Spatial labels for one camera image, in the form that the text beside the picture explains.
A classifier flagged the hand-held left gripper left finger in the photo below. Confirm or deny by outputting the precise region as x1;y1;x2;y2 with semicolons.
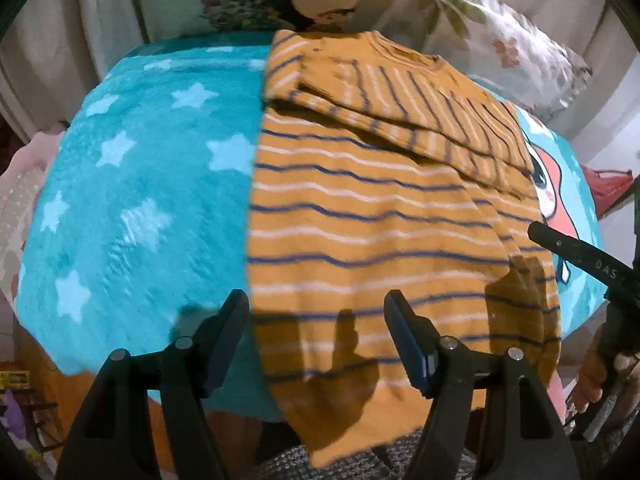
55;289;250;480

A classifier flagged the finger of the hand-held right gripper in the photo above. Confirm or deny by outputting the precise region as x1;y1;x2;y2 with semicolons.
527;221;637;295

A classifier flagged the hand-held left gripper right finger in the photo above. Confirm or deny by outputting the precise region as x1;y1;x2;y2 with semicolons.
383;290;583;480

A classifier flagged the orange striped sweater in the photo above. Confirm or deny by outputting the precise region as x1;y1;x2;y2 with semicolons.
247;30;563;468

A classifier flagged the person's right hand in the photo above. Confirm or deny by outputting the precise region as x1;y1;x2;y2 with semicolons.
571;322;640;413

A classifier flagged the red cloth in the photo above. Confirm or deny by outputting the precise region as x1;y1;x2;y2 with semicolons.
580;166;638;213

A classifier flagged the grey knit cloth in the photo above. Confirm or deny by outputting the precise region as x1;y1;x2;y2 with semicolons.
257;427;478;480

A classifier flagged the blue star print blanket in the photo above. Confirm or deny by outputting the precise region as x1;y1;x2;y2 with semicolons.
15;42;606;423

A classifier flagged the yellow box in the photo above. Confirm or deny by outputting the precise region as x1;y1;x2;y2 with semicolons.
0;370;32;392

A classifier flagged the white floral leaf pillow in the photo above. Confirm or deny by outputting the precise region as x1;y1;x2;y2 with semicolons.
425;0;593;123

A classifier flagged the pink patterned cushion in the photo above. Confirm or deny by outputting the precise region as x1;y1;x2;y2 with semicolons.
0;130;63;321

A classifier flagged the cream pillow with dark print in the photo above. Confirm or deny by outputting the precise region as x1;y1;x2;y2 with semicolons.
125;0;381;41

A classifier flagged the beige curtain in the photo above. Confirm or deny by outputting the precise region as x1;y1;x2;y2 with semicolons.
0;0;211;146

